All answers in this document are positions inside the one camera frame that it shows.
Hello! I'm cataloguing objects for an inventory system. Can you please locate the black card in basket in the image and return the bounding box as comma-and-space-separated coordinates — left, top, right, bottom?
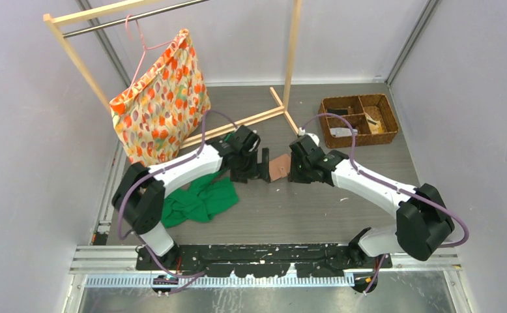
326, 108, 349, 115

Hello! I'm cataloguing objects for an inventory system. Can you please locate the woven wicker divided basket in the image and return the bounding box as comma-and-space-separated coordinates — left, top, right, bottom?
319, 94, 399, 148

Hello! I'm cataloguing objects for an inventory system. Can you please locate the pink wire hanger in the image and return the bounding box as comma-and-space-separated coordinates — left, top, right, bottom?
125, 14, 177, 89

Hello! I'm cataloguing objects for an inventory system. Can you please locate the pink leather card holder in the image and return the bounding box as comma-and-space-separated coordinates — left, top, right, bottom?
268, 154, 291, 182

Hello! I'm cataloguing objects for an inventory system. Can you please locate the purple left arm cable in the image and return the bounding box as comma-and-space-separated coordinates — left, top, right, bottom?
116, 110, 239, 295

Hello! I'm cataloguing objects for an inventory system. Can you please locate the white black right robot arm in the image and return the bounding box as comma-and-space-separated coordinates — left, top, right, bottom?
289, 134, 455, 268

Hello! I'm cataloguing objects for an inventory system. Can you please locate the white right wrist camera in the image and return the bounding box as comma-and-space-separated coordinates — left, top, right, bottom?
298, 131, 320, 146

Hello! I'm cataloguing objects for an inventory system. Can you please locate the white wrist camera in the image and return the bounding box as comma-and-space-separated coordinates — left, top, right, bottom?
298, 131, 320, 146
245, 130, 261, 153

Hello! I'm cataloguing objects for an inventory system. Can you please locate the white card in basket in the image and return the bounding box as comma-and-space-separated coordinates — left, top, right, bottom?
330, 127, 358, 138

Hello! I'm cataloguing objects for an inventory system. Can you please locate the tan card in basket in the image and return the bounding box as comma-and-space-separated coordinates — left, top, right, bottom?
364, 112, 384, 134

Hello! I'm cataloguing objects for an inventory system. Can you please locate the green cloth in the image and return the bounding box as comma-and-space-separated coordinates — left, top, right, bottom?
161, 170, 239, 228

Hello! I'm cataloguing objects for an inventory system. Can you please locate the wooden clothes rack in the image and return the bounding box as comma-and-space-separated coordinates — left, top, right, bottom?
43, 1, 301, 158

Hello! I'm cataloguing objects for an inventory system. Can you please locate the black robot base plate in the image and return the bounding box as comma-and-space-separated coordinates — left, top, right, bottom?
134, 243, 392, 278

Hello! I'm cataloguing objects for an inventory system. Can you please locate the floral orange tote bag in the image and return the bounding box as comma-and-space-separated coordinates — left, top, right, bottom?
109, 29, 211, 166

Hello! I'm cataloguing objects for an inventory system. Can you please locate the aluminium frame rail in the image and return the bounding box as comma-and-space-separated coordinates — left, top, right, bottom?
68, 245, 463, 290

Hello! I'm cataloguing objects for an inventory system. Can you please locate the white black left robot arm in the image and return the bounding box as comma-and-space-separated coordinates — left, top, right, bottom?
111, 125, 270, 270

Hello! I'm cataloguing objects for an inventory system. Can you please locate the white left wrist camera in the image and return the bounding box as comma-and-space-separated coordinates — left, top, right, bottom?
245, 130, 261, 153

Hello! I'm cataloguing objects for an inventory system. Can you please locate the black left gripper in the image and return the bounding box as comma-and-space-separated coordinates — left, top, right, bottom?
231, 147, 269, 184

